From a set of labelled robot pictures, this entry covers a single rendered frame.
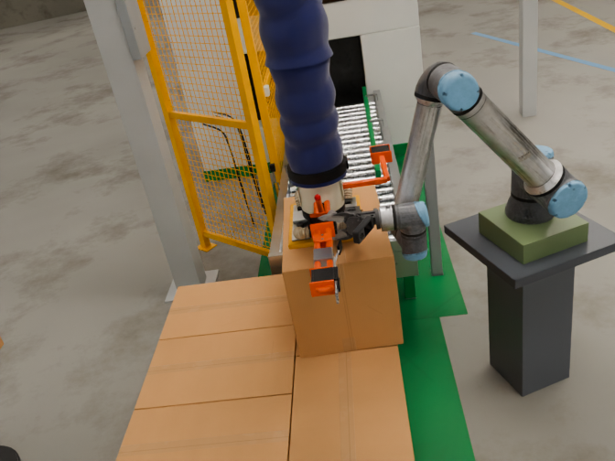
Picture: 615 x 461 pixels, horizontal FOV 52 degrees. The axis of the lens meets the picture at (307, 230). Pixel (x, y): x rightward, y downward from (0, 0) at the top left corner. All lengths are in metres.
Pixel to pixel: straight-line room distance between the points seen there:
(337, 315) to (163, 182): 1.66
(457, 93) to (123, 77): 2.00
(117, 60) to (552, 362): 2.55
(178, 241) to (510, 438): 2.13
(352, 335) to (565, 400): 1.07
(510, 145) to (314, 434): 1.15
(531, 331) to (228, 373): 1.26
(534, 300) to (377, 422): 0.90
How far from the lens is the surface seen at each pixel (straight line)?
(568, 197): 2.37
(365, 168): 3.92
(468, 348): 3.28
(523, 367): 2.93
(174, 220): 3.79
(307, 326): 2.39
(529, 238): 2.51
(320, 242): 2.15
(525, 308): 2.73
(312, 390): 2.35
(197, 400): 2.45
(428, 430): 2.90
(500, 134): 2.16
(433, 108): 2.20
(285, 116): 2.25
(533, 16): 5.72
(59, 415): 3.55
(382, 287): 2.31
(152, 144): 3.60
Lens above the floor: 2.14
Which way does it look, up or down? 29 degrees down
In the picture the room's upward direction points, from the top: 11 degrees counter-clockwise
